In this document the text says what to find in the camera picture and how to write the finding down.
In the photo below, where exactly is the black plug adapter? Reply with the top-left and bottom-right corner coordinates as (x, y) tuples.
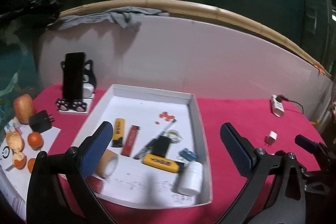
(29, 110), (54, 134)

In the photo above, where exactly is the grey cloth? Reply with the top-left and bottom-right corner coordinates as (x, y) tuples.
(49, 6), (170, 32)

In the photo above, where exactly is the white usb charger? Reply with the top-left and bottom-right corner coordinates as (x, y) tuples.
(264, 131), (278, 146)

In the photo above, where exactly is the black gel pen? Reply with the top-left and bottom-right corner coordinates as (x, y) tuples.
(133, 119), (177, 160)

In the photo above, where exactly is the red apple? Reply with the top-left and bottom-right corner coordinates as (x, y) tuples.
(13, 94), (35, 124)

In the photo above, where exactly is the black usb charger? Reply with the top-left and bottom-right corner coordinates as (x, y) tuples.
(151, 136), (171, 158)

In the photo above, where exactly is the peeled tangerine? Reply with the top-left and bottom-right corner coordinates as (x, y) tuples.
(6, 132), (25, 153)

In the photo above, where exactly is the orange tangerine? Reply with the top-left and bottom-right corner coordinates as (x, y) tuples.
(27, 132), (44, 150)

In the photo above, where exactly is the blue binder clip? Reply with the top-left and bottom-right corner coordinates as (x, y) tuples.
(177, 148), (198, 163)

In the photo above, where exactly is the yellow lighter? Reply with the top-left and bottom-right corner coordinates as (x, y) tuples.
(112, 118), (125, 148)
(142, 154), (185, 173)

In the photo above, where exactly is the black cat phone stand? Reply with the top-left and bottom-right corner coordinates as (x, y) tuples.
(55, 52), (97, 113)

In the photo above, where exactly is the brown tape roll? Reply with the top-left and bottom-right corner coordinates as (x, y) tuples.
(94, 149), (118, 178)

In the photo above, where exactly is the white paper sheet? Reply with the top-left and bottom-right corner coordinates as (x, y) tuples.
(0, 118), (62, 222)

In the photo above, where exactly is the black smartphone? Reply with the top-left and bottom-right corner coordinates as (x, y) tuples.
(62, 52), (85, 104)

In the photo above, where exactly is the black power cable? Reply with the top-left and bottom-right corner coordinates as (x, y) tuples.
(277, 94), (305, 115)

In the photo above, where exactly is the bamboo rim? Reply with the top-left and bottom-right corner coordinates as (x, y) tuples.
(59, 0), (331, 78)

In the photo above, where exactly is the red lighter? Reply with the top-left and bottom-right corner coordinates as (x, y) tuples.
(121, 125), (140, 157)

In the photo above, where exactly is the white power strip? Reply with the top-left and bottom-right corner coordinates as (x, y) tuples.
(270, 94), (284, 118)

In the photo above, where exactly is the white cardboard tray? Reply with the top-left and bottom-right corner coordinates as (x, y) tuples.
(72, 85), (213, 209)

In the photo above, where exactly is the white pill bottle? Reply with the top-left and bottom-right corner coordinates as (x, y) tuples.
(177, 161), (203, 196)

